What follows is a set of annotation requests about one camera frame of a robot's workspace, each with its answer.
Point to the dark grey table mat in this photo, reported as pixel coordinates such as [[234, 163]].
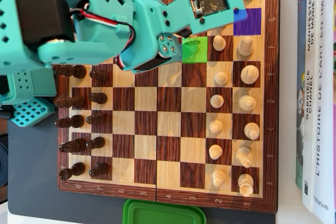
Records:
[[31, 155]]

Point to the blue panda picture book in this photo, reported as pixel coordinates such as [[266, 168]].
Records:
[[301, 24]]

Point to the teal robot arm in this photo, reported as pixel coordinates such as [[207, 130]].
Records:
[[99, 48]]

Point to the dark wooden rook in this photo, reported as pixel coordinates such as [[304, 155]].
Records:
[[74, 170]]

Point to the dark wooden king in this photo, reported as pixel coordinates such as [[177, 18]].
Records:
[[76, 72]]

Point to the white wooden rook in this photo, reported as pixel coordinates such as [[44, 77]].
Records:
[[245, 183]]

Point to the green plastic container lid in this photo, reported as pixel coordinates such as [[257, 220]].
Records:
[[162, 213]]

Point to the white Gabrielle Chanel book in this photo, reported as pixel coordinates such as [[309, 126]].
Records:
[[309, 142]]

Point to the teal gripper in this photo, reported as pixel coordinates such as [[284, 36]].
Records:
[[166, 46]]

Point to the dark wooden pawn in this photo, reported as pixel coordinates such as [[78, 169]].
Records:
[[96, 118], [100, 75], [99, 169], [98, 98], [96, 143]]

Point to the white wooden bishop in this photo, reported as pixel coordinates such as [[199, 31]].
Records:
[[251, 130], [245, 47]]

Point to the white wooden pawn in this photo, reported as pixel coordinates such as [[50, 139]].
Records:
[[215, 152], [216, 101], [219, 177], [219, 43], [215, 126], [221, 78]]

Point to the black table clamp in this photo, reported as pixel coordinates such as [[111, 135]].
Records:
[[5, 112]]

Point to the dark wooden queen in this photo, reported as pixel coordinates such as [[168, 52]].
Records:
[[71, 101]]

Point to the white wooden king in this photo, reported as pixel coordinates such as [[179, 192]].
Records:
[[249, 75]]

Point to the dark wooden knight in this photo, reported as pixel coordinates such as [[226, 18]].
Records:
[[74, 145]]

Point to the stack of white books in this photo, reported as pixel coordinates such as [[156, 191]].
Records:
[[325, 129]]

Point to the dark wooden bishop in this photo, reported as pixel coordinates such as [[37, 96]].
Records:
[[72, 121]]

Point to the wooden folding chessboard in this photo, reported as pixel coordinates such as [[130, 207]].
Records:
[[170, 108]]

